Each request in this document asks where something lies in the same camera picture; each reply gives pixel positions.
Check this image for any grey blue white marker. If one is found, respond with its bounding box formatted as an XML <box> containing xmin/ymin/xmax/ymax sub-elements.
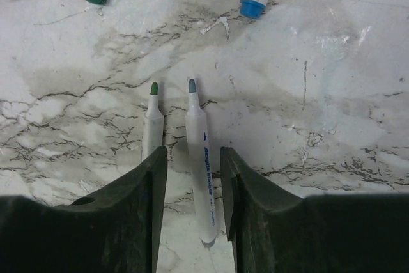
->
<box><xmin>185</xmin><ymin>79</ymin><xmax>217</xmax><ymax>249</ymax></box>

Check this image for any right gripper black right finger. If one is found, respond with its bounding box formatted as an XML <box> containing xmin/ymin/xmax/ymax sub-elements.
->
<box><xmin>220</xmin><ymin>146</ymin><xmax>304</xmax><ymax>273</ymax></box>

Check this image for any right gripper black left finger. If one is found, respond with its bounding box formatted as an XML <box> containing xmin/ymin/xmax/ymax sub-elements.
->
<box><xmin>72</xmin><ymin>146</ymin><xmax>169</xmax><ymax>273</ymax></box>

